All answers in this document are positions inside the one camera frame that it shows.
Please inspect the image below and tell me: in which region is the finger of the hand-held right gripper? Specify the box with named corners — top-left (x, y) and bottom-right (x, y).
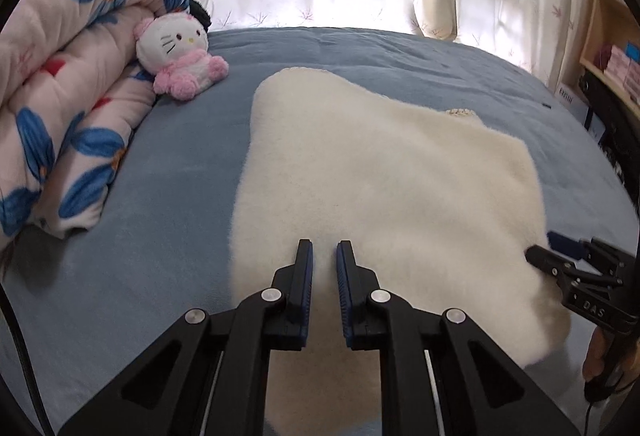
top-left (546, 230), bottom-right (626, 277)
top-left (525, 243), bottom-right (621, 289)

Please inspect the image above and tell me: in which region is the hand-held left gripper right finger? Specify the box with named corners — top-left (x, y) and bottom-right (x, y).
top-left (336, 240), bottom-right (581, 436)

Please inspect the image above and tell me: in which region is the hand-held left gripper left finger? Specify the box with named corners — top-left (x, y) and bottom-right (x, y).
top-left (57, 238), bottom-right (315, 436)

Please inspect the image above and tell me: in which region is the cream fluffy cardigan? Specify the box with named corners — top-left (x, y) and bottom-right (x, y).
top-left (227, 67), bottom-right (573, 436)

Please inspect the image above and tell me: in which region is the person's right hand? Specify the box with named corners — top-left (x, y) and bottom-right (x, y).
top-left (581, 328), bottom-right (610, 382)

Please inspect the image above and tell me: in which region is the black case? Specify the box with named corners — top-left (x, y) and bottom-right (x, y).
top-left (579, 70), bottom-right (640, 201)

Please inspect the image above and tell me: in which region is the white printed box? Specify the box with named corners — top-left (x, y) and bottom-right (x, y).
top-left (554, 82), bottom-right (608, 147)

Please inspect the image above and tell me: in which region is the blue fleece bed blanket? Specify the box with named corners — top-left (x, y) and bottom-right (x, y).
top-left (0, 26), bottom-right (640, 436)

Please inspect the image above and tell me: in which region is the pink drawer organizer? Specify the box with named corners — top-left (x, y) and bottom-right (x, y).
top-left (592, 43), bottom-right (640, 104)

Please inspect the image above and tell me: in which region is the wooden shelf unit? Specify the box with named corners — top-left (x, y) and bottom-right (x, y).
top-left (579, 0), bottom-right (640, 106)

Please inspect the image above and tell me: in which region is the white pink cat plush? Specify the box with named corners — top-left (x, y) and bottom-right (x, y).
top-left (132, 12), bottom-right (230, 101)

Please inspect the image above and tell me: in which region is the floral pink blue quilt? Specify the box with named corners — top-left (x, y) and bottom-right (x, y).
top-left (0, 0), bottom-right (193, 251)

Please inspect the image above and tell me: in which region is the black cable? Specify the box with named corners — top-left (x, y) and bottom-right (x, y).
top-left (0, 286), bottom-right (56, 436)

